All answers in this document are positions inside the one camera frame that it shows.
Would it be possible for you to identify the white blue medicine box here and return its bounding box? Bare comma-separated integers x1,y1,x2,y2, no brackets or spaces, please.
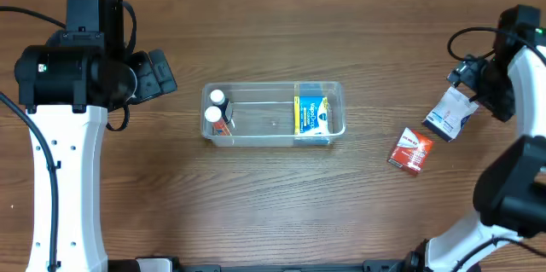
422,87,479,142

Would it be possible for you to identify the black bottle white cap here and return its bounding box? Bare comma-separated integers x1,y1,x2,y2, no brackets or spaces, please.
209,90,233,124

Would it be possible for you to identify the orange bottle white cap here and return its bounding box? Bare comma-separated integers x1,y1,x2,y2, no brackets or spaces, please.
205,106,231,136

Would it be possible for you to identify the blue yellow VapoDrops box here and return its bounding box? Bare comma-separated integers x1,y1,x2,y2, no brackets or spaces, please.
293,83,330,145

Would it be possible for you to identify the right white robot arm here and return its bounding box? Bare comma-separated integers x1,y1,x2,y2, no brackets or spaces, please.
390,4,545,271

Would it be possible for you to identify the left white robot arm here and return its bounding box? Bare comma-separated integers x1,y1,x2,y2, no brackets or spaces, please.
15,0,177,271

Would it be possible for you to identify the clear plastic container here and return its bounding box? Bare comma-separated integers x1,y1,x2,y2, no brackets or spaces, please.
200,81,346,147

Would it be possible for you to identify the red medicine box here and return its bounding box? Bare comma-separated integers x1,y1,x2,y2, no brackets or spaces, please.
386,128,433,176

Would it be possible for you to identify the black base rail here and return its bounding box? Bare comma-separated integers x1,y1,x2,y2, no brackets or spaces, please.
107,257,404,272

